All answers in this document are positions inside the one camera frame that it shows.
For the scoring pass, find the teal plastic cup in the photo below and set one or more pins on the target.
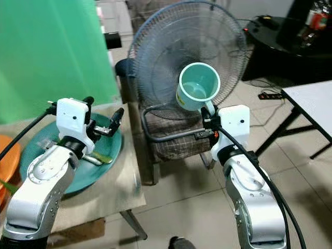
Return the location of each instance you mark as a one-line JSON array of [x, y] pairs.
[[197, 85]]

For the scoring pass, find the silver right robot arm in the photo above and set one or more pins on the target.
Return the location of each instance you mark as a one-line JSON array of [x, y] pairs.
[[254, 210]]

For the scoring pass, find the yellow-green plastic spoon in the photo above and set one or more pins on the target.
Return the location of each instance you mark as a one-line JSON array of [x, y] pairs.
[[101, 157]]

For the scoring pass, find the plaid cushioned metal chair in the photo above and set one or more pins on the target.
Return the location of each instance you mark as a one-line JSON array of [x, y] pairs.
[[174, 140]]

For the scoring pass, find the teal plastic plate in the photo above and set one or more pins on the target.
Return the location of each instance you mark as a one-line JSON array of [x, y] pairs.
[[98, 174]]

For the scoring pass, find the blue stool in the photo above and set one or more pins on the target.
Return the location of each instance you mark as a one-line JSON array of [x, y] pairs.
[[123, 70]]

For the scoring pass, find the black power strip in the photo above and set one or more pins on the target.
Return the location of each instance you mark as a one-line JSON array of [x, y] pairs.
[[270, 95]]

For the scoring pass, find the green curtain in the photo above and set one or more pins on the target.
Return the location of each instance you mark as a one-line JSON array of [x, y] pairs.
[[52, 52]]

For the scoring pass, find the grey electric fan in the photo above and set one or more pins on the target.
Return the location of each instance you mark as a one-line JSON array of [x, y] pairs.
[[155, 57]]

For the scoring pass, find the black glossy table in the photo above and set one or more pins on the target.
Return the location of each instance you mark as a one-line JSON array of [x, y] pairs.
[[285, 57]]

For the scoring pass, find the orange plastic plate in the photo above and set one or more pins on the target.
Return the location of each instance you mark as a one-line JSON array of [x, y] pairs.
[[8, 155]]

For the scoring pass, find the white folding table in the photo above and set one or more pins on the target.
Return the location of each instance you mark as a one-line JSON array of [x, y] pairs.
[[314, 104]]

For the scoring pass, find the grey metal table leg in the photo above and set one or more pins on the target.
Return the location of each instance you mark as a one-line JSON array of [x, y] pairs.
[[133, 224]]

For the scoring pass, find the green plastic spoon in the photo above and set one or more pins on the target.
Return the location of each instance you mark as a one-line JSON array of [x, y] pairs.
[[8, 187]]

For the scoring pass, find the small black device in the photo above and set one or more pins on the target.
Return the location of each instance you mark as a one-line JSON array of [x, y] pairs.
[[268, 22]]

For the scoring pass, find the dark robot foot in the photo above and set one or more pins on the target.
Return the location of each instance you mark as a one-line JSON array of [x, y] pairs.
[[182, 244]]

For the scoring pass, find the red drink can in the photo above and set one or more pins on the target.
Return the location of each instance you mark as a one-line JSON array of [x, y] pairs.
[[317, 19]]

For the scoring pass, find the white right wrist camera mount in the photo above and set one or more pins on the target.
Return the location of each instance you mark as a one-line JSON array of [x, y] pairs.
[[233, 127]]

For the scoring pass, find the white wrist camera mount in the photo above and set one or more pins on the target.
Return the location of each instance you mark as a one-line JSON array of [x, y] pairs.
[[233, 127], [71, 115]]

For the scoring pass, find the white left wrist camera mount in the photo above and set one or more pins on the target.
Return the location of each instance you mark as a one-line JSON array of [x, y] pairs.
[[71, 115]]

